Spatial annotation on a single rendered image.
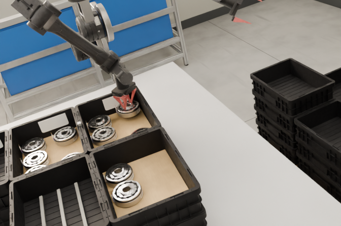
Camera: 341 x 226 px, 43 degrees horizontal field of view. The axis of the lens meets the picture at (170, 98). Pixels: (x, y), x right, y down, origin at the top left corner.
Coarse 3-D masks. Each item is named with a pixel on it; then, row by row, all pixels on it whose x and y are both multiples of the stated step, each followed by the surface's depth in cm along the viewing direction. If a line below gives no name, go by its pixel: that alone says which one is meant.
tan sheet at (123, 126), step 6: (114, 114) 202; (138, 114) 197; (114, 120) 197; (120, 120) 196; (126, 120) 195; (132, 120) 194; (138, 120) 193; (144, 120) 192; (114, 126) 192; (120, 126) 192; (126, 126) 190; (132, 126) 190; (138, 126) 189; (144, 126) 188; (150, 126) 187; (90, 132) 193; (120, 132) 188; (126, 132) 187; (120, 138) 184
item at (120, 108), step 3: (123, 102) 199; (132, 102) 197; (135, 102) 197; (120, 105) 197; (135, 105) 195; (138, 105) 194; (117, 108) 194; (120, 108) 194; (123, 108) 194; (129, 108) 193; (132, 108) 193; (135, 108) 192; (120, 111) 192; (123, 111) 191; (126, 111) 191; (129, 111) 191
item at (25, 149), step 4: (28, 140) 191; (32, 140) 190; (40, 140) 190; (24, 144) 189; (40, 144) 187; (24, 148) 187; (28, 148) 185; (32, 148) 185; (36, 148) 184; (28, 152) 184
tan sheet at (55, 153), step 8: (48, 144) 191; (72, 144) 187; (80, 144) 186; (48, 152) 185; (56, 152) 184; (64, 152) 183; (72, 152) 182; (80, 152) 181; (56, 160) 179; (24, 168) 179
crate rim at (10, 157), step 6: (66, 108) 195; (72, 108) 194; (54, 114) 193; (36, 120) 191; (78, 120) 184; (18, 126) 190; (78, 126) 182; (78, 132) 176; (12, 144) 179; (84, 144) 167; (12, 150) 174; (84, 150) 164; (12, 156) 170; (72, 156) 162; (12, 162) 167; (60, 162) 160; (12, 168) 163; (42, 168) 159; (12, 174) 160; (24, 174) 158; (12, 180) 157
